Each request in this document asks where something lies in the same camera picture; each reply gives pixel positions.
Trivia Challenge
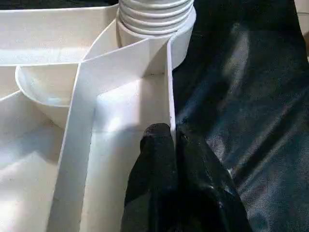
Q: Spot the white plastic table leg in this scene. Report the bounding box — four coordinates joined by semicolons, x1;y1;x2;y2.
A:
117;0;196;36

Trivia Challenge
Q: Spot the white plastic table top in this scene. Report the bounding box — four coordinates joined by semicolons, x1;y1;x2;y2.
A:
0;4;197;232

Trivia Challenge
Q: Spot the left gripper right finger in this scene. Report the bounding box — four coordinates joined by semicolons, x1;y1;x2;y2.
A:
176;129;252;232

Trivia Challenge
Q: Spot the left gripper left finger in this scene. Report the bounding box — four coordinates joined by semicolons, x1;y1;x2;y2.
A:
121;123;181;232

